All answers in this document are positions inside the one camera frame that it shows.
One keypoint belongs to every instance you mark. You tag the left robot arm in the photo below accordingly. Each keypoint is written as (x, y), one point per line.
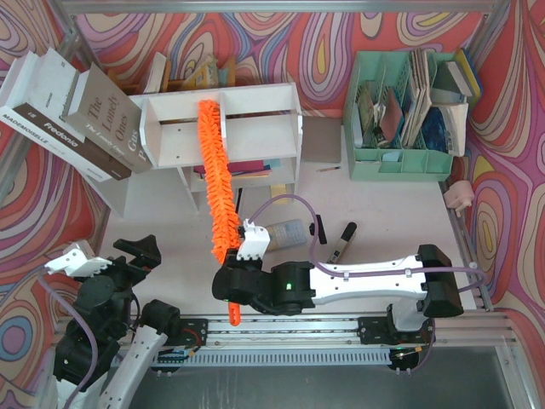
(104, 354)

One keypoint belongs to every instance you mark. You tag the books in green organizer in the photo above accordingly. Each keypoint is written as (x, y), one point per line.
(400, 97)

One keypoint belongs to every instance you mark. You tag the brown white Fredonia book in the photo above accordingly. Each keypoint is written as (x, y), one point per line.
(34, 97)

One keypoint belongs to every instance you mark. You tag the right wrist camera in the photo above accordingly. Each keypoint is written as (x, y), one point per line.
(254, 243)

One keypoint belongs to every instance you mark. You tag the mint green desk organizer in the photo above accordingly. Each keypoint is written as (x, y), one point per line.
(418, 164)

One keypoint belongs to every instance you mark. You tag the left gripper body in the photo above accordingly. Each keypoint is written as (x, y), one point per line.
(120, 261)

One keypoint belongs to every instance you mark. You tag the grey Lonely Ones book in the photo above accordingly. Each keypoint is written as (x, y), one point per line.
(103, 113)

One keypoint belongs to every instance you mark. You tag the blue beige calculator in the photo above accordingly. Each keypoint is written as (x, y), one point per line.
(285, 235)

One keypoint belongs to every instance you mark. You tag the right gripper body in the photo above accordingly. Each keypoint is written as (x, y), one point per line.
(230, 277)

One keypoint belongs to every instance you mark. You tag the pink pig figurine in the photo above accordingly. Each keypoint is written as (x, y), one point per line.
(459, 196)

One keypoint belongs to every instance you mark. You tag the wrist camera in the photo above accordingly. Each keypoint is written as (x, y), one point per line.
(78, 260)
(254, 243)

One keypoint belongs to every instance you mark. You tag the small pencil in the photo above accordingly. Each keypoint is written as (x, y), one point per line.
(329, 169)

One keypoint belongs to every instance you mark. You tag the white small bookshelf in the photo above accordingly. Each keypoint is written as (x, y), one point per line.
(258, 122)

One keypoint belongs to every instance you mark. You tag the orange microfiber duster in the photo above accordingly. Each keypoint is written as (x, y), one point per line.
(225, 220)

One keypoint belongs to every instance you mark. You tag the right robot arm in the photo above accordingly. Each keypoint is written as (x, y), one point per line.
(423, 286)

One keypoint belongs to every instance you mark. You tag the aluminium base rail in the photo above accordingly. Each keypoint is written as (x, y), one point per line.
(366, 330)

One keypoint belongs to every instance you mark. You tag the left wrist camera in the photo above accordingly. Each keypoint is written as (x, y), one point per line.
(78, 260)

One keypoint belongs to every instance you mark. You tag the yellow sticky note pad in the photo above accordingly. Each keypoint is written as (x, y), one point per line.
(279, 190)

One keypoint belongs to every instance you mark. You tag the black binder clip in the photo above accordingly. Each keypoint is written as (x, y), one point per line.
(317, 229)

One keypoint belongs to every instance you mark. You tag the stack of coloured paper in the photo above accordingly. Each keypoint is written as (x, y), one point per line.
(251, 168)

